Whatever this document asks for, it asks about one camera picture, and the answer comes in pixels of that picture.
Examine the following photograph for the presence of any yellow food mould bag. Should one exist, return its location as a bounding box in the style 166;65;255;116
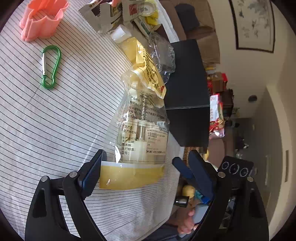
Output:
99;37;169;190

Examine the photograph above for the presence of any person's right hand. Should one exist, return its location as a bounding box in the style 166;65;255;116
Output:
178;209;198;235

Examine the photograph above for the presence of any red snack bag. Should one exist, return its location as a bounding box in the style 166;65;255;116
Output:
209;94;225;140

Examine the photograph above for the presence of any black box white interior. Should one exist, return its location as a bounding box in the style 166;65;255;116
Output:
164;39;210;148

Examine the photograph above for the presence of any clear crumpled plastic bag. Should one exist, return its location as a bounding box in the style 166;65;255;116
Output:
143;32;176;84

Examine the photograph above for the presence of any framed ink painting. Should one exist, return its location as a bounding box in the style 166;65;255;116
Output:
229;0;275;53

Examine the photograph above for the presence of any white striped tablecloth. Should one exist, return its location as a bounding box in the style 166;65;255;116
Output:
1;1;131;240

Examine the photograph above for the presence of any brown three-seat sofa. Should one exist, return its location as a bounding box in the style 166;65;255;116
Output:
160;0;220;65

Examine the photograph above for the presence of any dark blue lumbar cushion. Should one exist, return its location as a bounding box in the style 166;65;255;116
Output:
175;4;200;32

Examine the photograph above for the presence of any green carabiner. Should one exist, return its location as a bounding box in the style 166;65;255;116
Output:
41;45;62;90

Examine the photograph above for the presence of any pink flower cookie cutter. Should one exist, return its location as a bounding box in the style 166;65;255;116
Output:
20;0;69;42

